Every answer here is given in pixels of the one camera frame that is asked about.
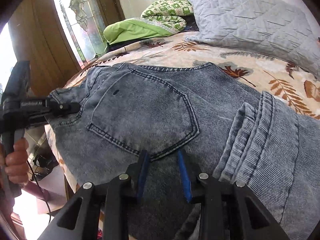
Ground grey quilted pillow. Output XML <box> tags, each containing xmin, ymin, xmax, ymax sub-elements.
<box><xmin>188</xmin><ymin>0</ymin><xmax>319</xmax><ymax>77</ymax></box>

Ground leaf-patterned fleece bed blanket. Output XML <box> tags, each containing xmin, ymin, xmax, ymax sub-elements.
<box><xmin>48</xmin><ymin>34</ymin><xmax>319</xmax><ymax>184</ymax></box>

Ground black cable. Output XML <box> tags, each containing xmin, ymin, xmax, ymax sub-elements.
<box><xmin>26</xmin><ymin>162</ymin><xmax>52</xmax><ymax>224</ymax></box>

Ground person's left hand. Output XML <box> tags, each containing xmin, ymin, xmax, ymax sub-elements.
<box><xmin>1</xmin><ymin>138</ymin><xmax>29</xmax><ymax>186</ymax></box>

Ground green patterned folded quilt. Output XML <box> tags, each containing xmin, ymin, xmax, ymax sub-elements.
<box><xmin>103</xmin><ymin>0</ymin><xmax>193</xmax><ymax>45</ymax></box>

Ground grey denim jeans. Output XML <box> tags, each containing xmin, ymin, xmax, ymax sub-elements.
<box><xmin>49</xmin><ymin>63</ymin><xmax>319</xmax><ymax>239</ymax></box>

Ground wooden stained-glass door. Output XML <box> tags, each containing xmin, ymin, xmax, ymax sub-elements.
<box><xmin>8</xmin><ymin>0</ymin><xmax>124</xmax><ymax>96</ymax></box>

